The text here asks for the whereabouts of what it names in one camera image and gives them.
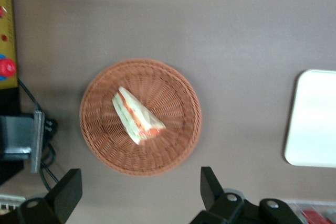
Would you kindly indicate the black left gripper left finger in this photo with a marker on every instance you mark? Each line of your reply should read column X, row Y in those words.
column 60, row 200

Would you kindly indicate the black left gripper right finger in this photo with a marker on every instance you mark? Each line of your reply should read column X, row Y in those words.
column 214, row 197

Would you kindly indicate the triangular sandwich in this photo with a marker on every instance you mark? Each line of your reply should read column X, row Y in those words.
column 134, row 115

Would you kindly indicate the round brown wicker basket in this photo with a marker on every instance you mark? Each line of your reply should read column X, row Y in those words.
column 168, row 90

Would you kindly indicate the cream rectangular tray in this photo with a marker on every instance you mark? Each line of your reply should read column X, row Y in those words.
column 312, row 119

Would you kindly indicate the white ribbed device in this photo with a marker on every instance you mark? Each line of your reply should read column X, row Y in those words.
column 10, row 201

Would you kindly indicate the clear acrylic bottle rack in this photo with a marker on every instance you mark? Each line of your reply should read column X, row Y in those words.
column 294, row 207

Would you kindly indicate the red cola bottle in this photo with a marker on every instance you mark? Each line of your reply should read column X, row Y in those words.
column 315, row 216

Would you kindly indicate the red emergency stop button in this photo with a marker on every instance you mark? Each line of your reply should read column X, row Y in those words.
column 6, row 68

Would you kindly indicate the yellow control box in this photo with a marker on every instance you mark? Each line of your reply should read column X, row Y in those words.
column 9, row 37

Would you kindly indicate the grey metal bracket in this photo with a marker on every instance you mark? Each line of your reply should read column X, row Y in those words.
column 15, row 132

